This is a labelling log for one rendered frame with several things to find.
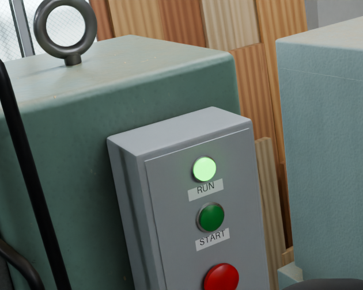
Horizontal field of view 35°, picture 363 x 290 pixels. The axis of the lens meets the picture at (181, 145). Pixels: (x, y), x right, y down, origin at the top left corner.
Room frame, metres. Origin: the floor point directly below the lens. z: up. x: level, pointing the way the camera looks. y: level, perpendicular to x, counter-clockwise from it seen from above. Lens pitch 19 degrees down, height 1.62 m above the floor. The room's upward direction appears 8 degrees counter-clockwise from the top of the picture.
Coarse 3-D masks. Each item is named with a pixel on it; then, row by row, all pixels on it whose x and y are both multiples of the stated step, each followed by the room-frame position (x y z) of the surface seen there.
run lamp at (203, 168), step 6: (204, 156) 0.40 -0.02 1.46; (198, 162) 0.39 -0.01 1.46; (204, 162) 0.39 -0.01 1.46; (210, 162) 0.39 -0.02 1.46; (192, 168) 0.39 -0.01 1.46; (198, 168) 0.39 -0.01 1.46; (204, 168) 0.39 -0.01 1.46; (210, 168) 0.39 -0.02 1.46; (192, 174) 0.39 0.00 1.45; (198, 174) 0.39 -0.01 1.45; (204, 174) 0.39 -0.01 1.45; (210, 174) 0.39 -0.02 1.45; (198, 180) 0.39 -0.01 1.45; (204, 180) 0.39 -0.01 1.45
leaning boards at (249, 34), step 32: (96, 0) 1.91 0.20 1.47; (128, 0) 1.93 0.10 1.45; (160, 0) 2.02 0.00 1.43; (192, 0) 2.08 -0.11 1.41; (224, 0) 2.12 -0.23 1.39; (256, 0) 2.19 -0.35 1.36; (288, 0) 2.25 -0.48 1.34; (128, 32) 1.91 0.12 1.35; (160, 32) 1.97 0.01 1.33; (192, 32) 2.07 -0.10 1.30; (224, 32) 2.10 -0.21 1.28; (256, 32) 2.21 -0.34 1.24; (288, 32) 2.24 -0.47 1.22; (256, 64) 2.07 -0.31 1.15; (256, 96) 2.06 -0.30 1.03; (256, 128) 2.04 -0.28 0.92; (256, 160) 1.90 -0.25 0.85; (288, 192) 1.99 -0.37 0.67; (288, 224) 1.99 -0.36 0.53; (288, 256) 1.91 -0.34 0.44
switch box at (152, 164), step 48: (144, 144) 0.40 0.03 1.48; (192, 144) 0.40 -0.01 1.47; (240, 144) 0.41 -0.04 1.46; (144, 192) 0.38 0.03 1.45; (240, 192) 0.41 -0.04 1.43; (144, 240) 0.39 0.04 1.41; (192, 240) 0.39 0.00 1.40; (240, 240) 0.41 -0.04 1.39; (144, 288) 0.41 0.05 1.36; (192, 288) 0.39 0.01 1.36; (240, 288) 0.41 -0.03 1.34
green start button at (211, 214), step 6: (204, 204) 0.40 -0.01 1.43; (210, 204) 0.40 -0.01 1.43; (216, 204) 0.40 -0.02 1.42; (204, 210) 0.39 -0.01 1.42; (210, 210) 0.39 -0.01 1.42; (216, 210) 0.39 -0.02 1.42; (222, 210) 0.40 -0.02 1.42; (198, 216) 0.39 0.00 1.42; (204, 216) 0.39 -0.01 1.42; (210, 216) 0.39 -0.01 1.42; (216, 216) 0.39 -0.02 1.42; (222, 216) 0.40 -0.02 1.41; (198, 222) 0.39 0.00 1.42; (204, 222) 0.39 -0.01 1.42; (210, 222) 0.39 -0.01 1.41; (216, 222) 0.39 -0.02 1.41; (204, 228) 0.39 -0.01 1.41; (210, 228) 0.39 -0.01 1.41; (216, 228) 0.39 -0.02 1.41
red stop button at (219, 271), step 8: (224, 264) 0.39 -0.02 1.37; (216, 272) 0.39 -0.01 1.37; (224, 272) 0.39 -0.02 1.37; (232, 272) 0.39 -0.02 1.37; (208, 280) 0.39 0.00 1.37; (216, 280) 0.39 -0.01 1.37; (224, 280) 0.39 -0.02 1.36; (232, 280) 0.39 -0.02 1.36; (208, 288) 0.38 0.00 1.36; (216, 288) 0.38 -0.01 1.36; (224, 288) 0.39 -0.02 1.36; (232, 288) 0.39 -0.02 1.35
